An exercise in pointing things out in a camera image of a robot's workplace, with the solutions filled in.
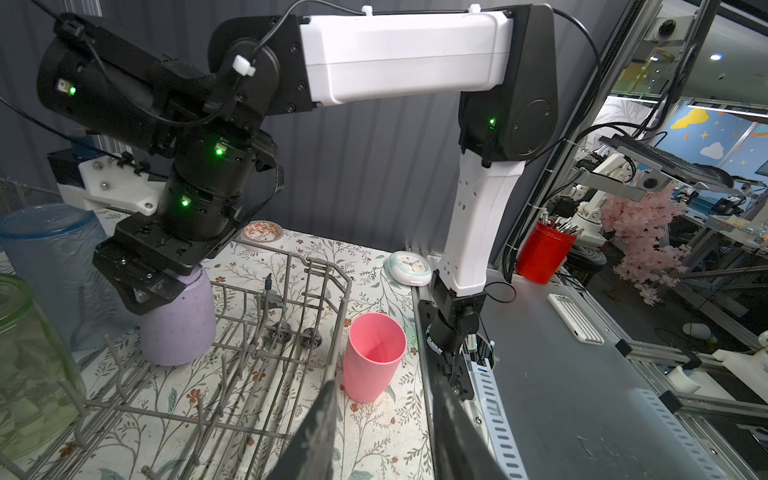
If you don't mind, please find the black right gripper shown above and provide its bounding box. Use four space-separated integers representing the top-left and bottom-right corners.
93 213 243 315

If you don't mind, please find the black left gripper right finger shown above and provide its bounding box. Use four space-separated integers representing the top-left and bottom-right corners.
432 376 505 480

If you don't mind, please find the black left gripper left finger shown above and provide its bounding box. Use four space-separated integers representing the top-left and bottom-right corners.
267 380 338 480

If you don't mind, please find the purple cup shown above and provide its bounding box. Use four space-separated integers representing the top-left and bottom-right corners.
139 266 216 367

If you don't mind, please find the blue plastic tumbler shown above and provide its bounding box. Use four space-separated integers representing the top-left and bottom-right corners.
1 203 137 352

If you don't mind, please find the pink cup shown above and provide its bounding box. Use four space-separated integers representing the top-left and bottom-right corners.
343 312 408 404

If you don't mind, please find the green glass tumbler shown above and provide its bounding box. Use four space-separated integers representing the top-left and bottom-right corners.
1 274 83 459

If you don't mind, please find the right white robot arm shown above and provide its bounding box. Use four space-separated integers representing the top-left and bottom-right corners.
37 4 558 380

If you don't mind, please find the white round clock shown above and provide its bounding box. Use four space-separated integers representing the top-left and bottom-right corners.
384 250 433 287

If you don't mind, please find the red pen cup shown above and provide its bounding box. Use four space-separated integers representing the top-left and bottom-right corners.
515 222 576 285

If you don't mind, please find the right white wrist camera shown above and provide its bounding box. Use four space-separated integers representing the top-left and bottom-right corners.
48 149 165 216

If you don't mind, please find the grey wire dish rack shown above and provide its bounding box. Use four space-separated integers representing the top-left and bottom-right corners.
1 235 353 479

